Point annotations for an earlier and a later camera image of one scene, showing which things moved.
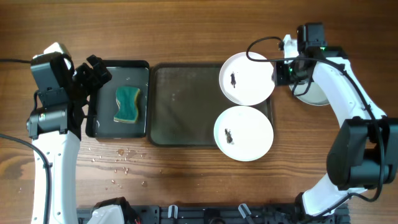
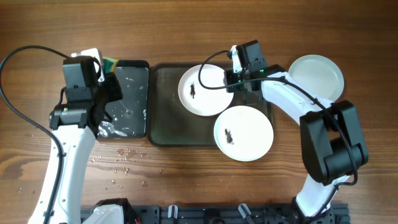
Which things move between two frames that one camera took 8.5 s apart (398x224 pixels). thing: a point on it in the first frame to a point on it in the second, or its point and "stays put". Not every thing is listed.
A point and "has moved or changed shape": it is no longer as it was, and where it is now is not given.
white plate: x=245 y=81 has moved or changed shape
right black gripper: x=280 y=73 to x=233 y=81
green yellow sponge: x=127 y=98 to x=109 y=65
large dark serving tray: x=185 y=100 stays put
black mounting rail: x=222 y=214 stays put
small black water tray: x=119 y=109 stays put
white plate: x=243 y=133 stays put
